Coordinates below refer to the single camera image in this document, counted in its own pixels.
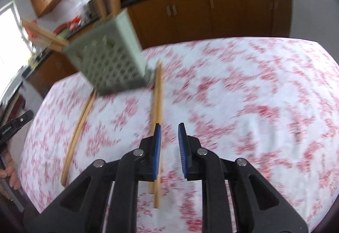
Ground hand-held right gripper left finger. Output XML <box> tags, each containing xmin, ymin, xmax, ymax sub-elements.
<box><xmin>23</xmin><ymin>123</ymin><xmax>162</xmax><ymax>233</ymax></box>

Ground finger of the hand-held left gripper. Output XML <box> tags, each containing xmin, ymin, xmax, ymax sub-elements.
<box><xmin>11</xmin><ymin>110</ymin><xmax>34</xmax><ymax>131</ymax></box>

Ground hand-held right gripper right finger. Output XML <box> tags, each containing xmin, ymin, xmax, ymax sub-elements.
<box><xmin>177</xmin><ymin>122</ymin><xmax>309</xmax><ymax>233</ymax></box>

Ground green perforated utensil holder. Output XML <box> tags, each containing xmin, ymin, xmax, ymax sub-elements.
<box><xmin>62</xmin><ymin>8</ymin><xmax>155</xmax><ymax>97</ymax></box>

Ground person's left hand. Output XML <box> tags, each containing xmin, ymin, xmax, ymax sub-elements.
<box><xmin>0</xmin><ymin>152</ymin><xmax>21</xmax><ymax>191</ymax></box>

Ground floral red white tablecloth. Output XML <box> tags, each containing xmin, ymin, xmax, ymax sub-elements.
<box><xmin>18</xmin><ymin>37</ymin><xmax>339</xmax><ymax>233</ymax></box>

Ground red basin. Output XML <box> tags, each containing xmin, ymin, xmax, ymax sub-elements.
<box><xmin>53</xmin><ymin>17</ymin><xmax>81</xmax><ymax>33</ymax></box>

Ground row of lower wooden cabinets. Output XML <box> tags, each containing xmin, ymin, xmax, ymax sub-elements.
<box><xmin>25</xmin><ymin>0</ymin><xmax>294</xmax><ymax>98</ymax></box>

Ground sliding window with white frame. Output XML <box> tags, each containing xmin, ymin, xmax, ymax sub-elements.
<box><xmin>0</xmin><ymin>1</ymin><xmax>36</xmax><ymax>101</ymax></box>

